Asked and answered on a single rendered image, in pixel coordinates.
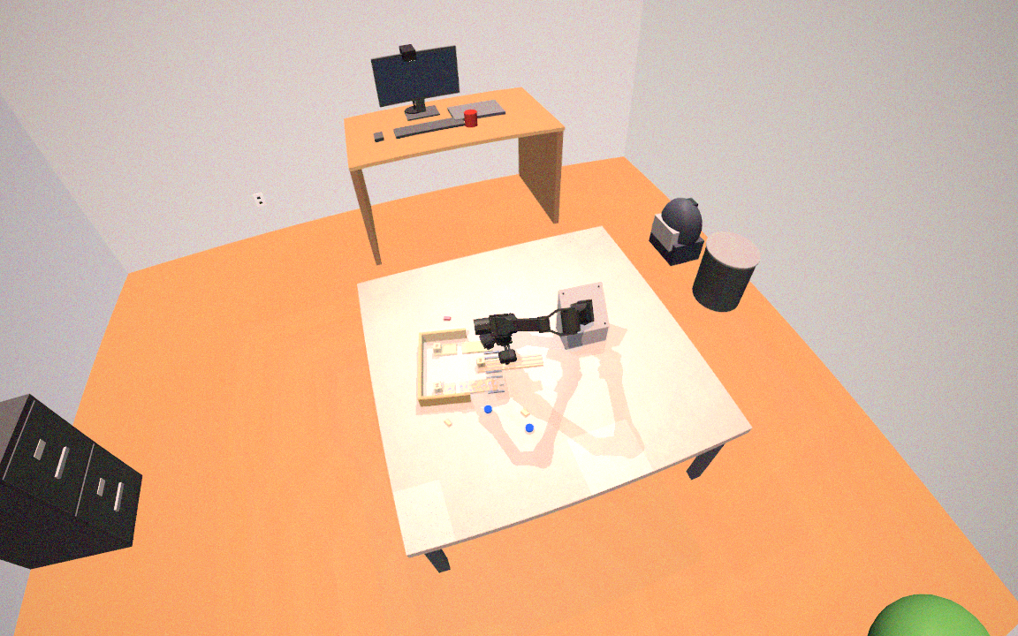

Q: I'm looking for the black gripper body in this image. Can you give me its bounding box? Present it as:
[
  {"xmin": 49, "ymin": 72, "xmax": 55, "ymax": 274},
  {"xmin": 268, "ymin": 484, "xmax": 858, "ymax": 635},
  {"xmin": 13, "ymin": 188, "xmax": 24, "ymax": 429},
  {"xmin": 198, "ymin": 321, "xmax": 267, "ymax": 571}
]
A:
[{"xmin": 498, "ymin": 334, "xmax": 517, "ymax": 364}]

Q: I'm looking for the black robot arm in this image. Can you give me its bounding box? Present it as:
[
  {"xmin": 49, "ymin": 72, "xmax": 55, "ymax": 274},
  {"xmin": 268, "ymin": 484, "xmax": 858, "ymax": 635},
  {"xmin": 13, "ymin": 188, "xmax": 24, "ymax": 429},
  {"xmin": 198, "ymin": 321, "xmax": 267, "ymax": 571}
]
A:
[{"xmin": 474, "ymin": 299, "xmax": 595, "ymax": 350}]

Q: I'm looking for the tan flat strip with blue dots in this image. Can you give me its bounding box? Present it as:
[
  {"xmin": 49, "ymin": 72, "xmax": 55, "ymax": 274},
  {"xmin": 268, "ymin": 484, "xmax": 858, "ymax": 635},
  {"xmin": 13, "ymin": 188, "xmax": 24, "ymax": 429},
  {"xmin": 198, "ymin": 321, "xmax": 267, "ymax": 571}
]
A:
[{"xmin": 469, "ymin": 378, "xmax": 498, "ymax": 394}]

